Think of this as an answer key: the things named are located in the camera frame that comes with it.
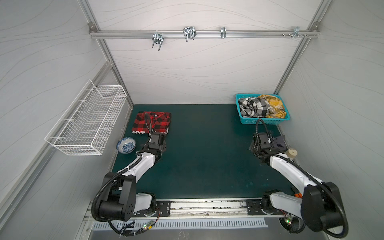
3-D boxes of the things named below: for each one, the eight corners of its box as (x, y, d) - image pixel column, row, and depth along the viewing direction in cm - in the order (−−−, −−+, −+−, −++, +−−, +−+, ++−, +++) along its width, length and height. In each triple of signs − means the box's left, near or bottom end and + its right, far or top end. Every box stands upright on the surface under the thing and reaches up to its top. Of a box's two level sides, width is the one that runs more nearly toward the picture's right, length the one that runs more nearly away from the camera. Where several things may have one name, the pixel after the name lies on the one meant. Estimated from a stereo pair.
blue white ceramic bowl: (115, 153, 93) (113, 151, 91) (121, 139, 100) (119, 137, 97) (133, 153, 93) (131, 151, 91) (137, 139, 100) (135, 137, 97)
